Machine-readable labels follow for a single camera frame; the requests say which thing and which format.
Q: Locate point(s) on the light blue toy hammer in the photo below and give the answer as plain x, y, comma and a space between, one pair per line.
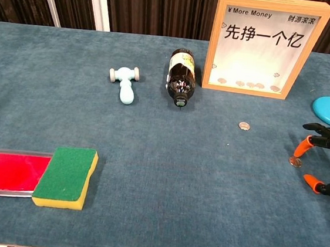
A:
125, 91

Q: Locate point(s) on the dark pleated curtain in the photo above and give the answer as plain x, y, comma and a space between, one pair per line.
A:
153, 7

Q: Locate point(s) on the teal table cloth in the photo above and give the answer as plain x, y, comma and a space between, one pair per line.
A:
162, 173

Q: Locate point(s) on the wooden coin bank frame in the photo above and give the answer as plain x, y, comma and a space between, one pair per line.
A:
211, 45

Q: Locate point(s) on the green yellow sponge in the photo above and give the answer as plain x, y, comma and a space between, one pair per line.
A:
65, 175

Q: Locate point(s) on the brown glass bottle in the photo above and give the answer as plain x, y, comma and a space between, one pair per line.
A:
180, 81

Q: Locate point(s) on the small silver coin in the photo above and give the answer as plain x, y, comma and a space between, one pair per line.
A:
296, 163
250, 84
222, 80
244, 126
259, 86
240, 83
274, 88

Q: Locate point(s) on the clear case with red pad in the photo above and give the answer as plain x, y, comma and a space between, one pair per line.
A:
6, 171

